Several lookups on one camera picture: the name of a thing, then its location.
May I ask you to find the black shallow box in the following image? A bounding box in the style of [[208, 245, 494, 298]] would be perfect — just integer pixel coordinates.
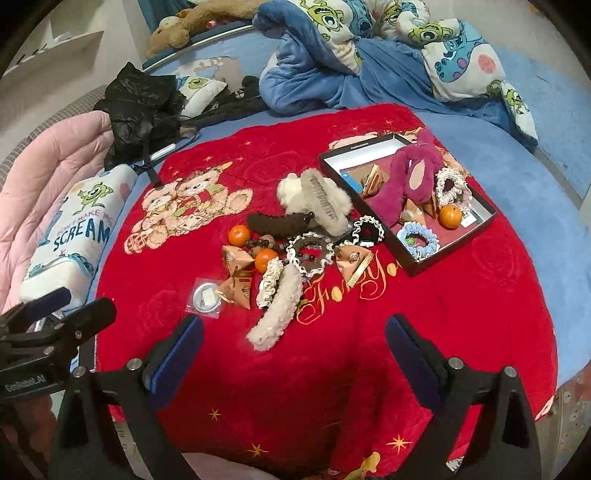
[[320, 128, 497, 275]]

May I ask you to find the black white lace scrunchie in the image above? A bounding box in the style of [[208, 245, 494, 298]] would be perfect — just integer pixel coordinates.
[[344, 215, 385, 248]]

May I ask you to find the brown white lace scrunchie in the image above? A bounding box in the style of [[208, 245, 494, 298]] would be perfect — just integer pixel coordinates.
[[286, 232, 335, 279]]

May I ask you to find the magenta plush hair clip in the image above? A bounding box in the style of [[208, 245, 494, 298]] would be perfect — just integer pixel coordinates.
[[367, 129, 444, 227]]

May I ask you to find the light blue crochet scrunchie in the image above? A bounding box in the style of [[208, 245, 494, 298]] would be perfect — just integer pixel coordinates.
[[397, 222, 440, 262]]

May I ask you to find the black puffy jacket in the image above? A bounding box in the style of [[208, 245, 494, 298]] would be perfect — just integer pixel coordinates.
[[94, 63, 185, 170]]

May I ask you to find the orange mandarin in box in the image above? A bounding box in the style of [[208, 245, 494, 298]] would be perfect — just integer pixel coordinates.
[[439, 204, 463, 230]]

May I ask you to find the cream crochet scrunchie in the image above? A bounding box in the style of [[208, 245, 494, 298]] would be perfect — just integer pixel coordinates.
[[256, 257, 284, 309]]

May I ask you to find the dark brown fuzzy hair clip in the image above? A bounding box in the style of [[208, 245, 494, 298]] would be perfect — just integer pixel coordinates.
[[246, 212, 315, 238]]

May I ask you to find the cream fuzzy hair clip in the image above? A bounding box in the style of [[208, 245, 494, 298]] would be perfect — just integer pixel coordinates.
[[246, 266, 303, 352]]

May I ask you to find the chocolate ball packet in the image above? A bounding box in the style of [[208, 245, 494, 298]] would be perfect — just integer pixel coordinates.
[[215, 271, 253, 309], [335, 244, 374, 288], [222, 245, 254, 276]]

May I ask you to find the white wall shelf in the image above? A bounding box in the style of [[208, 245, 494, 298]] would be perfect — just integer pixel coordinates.
[[1, 1, 108, 93]]

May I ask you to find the silver coin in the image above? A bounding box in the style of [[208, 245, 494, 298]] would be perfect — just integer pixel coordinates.
[[185, 278, 223, 319]]

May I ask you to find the brown wooden bead bracelet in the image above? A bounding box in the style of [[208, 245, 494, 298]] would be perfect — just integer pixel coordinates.
[[243, 233, 283, 257]]

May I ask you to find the small monster print pillow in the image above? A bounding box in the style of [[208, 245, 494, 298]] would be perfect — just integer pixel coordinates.
[[176, 76, 228, 118]]

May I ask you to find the beige fur hair claw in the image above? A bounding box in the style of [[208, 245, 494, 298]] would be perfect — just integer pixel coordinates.
[[301, 169, 353, 237]]

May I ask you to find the chocolate packet in box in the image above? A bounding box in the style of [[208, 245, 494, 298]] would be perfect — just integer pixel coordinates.
[[349, 164, 385, 198]]

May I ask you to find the red plush blanket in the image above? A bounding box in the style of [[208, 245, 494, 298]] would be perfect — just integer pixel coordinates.
[[96, 104, 558, 478]]

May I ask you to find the white fluffy pompom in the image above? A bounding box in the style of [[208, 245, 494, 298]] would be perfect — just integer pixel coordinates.
[[276, 172, 308, 214]]

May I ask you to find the pink quilted comforter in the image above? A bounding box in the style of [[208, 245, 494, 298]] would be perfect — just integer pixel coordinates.
[[0, 111, 113, 312]]

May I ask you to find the white crochet scrunchie in box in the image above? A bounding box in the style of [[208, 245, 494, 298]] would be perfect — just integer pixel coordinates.
[[435, 167, 472, 214]]

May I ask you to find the brown teddy bear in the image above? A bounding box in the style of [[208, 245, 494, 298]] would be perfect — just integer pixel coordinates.
[[147, 0, 263, 58]]

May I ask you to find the monster scream print pillow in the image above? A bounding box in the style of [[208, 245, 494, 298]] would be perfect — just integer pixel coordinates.
[[20, 164, 137, 310]]

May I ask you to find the blue monster print blanket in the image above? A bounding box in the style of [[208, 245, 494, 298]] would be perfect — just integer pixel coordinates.
[[252, 1, 538, 148]]

